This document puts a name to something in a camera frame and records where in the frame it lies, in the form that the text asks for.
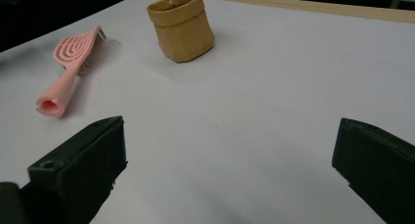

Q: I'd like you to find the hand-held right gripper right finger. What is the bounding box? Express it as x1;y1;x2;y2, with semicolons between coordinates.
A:
331;117;415;224

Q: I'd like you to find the pink hairbrush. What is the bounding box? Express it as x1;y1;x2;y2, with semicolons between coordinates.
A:
34;24;108;118

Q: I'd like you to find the white table sheet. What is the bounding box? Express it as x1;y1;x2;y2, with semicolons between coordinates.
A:
0;0;415;224

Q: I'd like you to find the small wooden holder box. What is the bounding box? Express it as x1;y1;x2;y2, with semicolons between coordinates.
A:
146;0;215;64

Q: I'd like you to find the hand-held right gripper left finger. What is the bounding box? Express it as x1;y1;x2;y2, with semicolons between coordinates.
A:
19;115;129;224

